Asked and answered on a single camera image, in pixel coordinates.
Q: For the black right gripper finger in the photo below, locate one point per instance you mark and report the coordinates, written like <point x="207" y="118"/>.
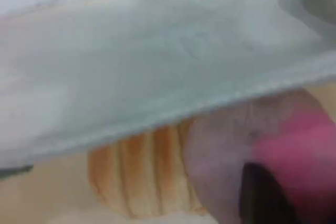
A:
<point x="262" y="200"/>

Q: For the pink peach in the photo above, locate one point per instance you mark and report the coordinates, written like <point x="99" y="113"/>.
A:
<point x="288" y="142"/>

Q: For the long ridged golden bread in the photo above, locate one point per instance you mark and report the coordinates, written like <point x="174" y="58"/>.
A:
<point x="139" y="171"/>

